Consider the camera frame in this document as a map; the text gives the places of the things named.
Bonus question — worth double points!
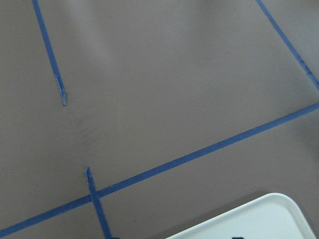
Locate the beige bear serving tray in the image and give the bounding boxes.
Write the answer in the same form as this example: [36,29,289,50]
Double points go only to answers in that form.
[171,193,316,239]

